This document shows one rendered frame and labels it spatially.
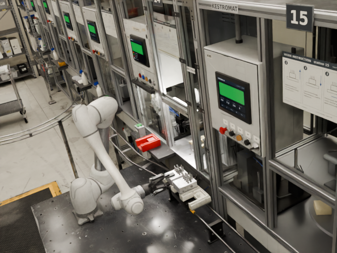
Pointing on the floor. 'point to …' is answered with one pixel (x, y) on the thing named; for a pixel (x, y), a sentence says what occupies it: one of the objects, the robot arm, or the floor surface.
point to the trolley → (12, 106)
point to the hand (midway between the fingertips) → (170, 178)
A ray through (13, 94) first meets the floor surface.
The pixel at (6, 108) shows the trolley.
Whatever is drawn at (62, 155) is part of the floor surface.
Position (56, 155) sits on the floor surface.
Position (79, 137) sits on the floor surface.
